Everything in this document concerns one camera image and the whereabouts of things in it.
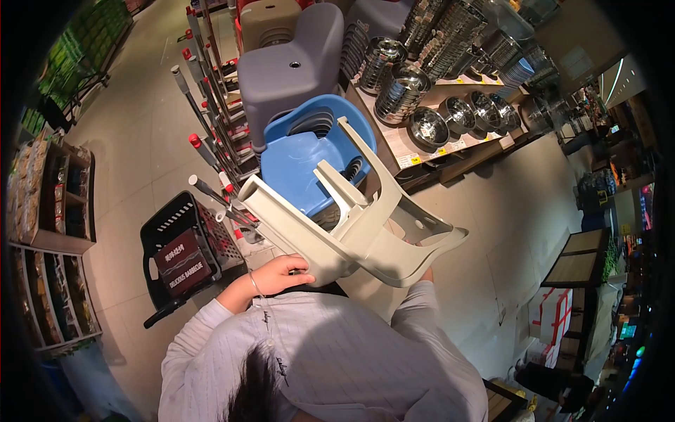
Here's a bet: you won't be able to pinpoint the stack of brown plastic stools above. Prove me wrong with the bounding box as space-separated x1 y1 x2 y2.
239 0 303 55

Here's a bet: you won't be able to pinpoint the row of red-tipped mop handles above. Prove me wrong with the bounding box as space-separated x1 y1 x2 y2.
170 4 265 244

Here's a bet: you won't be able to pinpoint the person's body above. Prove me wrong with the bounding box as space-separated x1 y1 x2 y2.
158 289 489 422

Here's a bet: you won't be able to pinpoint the stack of grey plastic stools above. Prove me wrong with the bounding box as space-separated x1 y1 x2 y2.
237 2 345 154

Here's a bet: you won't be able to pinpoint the white box with red tape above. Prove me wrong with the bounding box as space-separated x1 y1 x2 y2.
527 287 574 347

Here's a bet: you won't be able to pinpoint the green full shop shelf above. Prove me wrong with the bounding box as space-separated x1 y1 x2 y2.
20 0 134 135

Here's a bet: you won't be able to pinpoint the person's left hand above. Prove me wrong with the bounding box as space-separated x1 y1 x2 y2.
250 254 316 297

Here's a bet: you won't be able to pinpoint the person's left fingers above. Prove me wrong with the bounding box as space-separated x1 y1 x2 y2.
273 254 310 274

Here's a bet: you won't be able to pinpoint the beige plastic stool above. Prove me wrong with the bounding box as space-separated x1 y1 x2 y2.
237 116 470 289

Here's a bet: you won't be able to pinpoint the wooden display table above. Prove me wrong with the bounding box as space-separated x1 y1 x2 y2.
540 227 612 289

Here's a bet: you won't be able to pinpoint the shop shelf of steel bowls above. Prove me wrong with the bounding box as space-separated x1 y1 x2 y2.
339 0 562 186

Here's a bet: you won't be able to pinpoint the stack of blue plastic stools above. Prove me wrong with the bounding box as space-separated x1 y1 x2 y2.
259 94 378 221

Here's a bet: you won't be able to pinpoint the black shopping basket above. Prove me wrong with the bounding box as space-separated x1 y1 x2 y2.
139 190 249 330

